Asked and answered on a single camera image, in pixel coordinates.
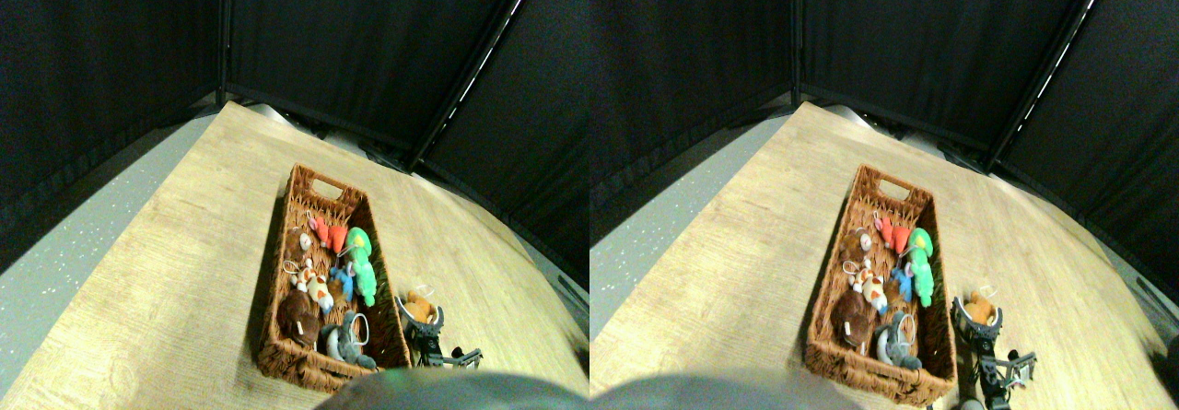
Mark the orange white plush toy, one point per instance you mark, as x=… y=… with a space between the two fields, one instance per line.
x=872 y=288
x=316 y=288

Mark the grey curtain stand foot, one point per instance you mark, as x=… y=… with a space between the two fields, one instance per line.
x=382 y=152

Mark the golden brown plush toy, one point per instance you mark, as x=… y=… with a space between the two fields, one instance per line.
x=422 y=310
x=981 y=311

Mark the bright blue plush toy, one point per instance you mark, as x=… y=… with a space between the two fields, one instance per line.
x=903 y=283
x=343 y=283

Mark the black curtain stand pole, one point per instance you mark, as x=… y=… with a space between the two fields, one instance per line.
x=226 y=41
x=428 y=138
x=797 y=41
x=1004 y=138

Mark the brown wicker basket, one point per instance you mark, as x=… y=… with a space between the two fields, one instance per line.
x=829 y=359
x=276 y=355

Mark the grey plush toy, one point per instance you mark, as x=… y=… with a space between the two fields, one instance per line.
x=898 y=344
x=345 y=344

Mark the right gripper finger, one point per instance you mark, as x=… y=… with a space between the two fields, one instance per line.
x=999 y=322
x=961 y=318
x=440 y=320
x=405 y=316

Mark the long bright green plush toy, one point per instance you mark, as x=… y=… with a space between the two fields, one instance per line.
x=924 y=281
x=367 y=281

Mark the black bracket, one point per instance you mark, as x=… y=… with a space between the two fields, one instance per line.
x=1021 y=368
x=465 y=359

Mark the small dark brown plush toy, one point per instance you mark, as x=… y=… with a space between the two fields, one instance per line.
x=295 y=249
x=855 y=249

